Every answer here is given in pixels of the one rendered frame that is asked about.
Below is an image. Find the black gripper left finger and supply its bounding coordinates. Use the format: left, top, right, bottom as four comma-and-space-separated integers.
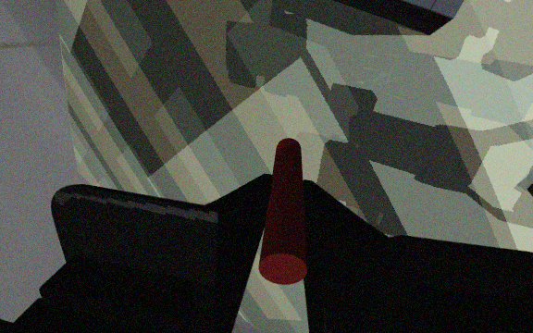
51, 174, 273, 333

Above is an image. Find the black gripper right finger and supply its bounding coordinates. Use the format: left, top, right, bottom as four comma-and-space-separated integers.
303, 179, 533, 333

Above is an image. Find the dark red peg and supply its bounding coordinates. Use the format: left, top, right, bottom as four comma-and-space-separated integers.
259, 138, 307, 285

